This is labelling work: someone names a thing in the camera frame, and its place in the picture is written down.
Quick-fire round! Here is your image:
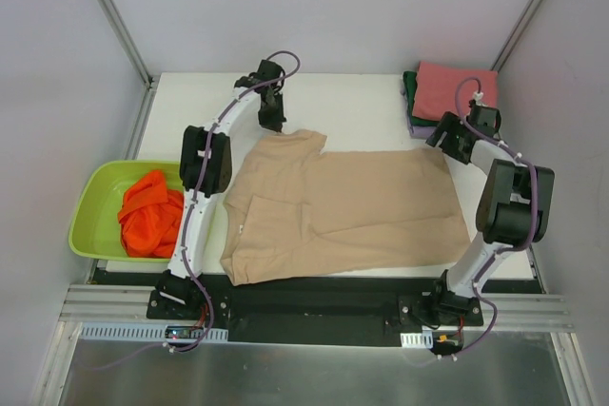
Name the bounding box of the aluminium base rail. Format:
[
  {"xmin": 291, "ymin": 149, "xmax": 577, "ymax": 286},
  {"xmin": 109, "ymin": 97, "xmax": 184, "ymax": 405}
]
[{"xmin": 60, "ymin": 284, "xmax": 576, "ymax": 333}]

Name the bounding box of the folded red t shirt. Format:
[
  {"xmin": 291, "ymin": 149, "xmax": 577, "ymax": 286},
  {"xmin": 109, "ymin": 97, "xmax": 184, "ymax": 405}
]
[{"xmin": 413, "ymin": 61, "xmax": 499, "ymax": 121}]

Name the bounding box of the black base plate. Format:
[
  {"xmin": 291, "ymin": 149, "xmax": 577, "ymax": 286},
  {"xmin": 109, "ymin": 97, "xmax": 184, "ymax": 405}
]
[{"xmin": 89, "ymin": 267, "xmax": 546, "ymax": 344}]

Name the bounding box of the folded lavender t shirt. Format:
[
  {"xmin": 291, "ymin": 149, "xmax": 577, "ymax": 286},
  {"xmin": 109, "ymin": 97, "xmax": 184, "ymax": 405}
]
[{"xmin": 406, "ymin": 114, "xmax": 439, "ymax": 140}]

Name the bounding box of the right white cable duct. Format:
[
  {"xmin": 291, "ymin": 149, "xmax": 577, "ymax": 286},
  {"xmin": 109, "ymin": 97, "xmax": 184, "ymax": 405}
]
[{"xmin": 400, "ymin": 331, "xmax": 434, "ymax": 350}]

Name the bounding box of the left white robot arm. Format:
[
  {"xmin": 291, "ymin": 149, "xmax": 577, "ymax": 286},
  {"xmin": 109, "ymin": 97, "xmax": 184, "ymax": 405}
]
[{"xmin": 148, "ymin": 57, "xmax": 289, "ymax": 319}]

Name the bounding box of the left aluminium frame post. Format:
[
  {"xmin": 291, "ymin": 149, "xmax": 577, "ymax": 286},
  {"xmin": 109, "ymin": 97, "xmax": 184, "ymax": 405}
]
[{"xmin": 97, "ymin": 0, "xmax": 154, "ymax": 88}]

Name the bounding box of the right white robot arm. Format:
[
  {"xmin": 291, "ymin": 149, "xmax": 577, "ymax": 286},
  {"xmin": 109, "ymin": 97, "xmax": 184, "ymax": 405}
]
[{"xmin": 421, "ymin": 93, "xmax": 556, "ymax": 328}]

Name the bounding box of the beige t shirt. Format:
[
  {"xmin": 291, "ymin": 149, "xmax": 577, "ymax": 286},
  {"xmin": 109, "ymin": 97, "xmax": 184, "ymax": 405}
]
[{"xmin": 221, "ymin": 130, "xmax": 470, "ymax": 285}]

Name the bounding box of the left white cable duct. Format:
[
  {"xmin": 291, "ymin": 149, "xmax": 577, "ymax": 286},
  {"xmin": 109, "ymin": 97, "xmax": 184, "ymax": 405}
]
[{"xmin": 80, "ymin": 322, "xmax": 228, "ymax": 344}]

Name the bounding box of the green plastic basin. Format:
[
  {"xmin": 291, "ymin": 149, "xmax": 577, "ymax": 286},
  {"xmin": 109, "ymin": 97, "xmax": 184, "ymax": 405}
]
[{"xmin": 69, "ymin": 160, "xmax": 183, "ymax": 263}]

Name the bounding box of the folded dark green t shirt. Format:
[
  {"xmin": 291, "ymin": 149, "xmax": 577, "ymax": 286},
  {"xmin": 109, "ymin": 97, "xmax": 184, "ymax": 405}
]
[{"xmin": 403, "ymin": 71, "xmax": 439, "ymax": 127}]

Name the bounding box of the orange t shirt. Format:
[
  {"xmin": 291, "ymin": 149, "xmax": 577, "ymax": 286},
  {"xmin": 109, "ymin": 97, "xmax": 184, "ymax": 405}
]
[{"xmin": 117, "ymin": 169, "xmax": 184, "ymax": 259}]

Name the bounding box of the white cable duct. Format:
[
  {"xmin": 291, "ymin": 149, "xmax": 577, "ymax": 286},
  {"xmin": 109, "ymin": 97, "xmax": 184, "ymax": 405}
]
[
  {"xmin": 80, "ymin": 322, "xmax": 228, "ymax": 344},
  {"xmin": 400, "ymin": 331, "xmax": 434, "ymax": 350}
]

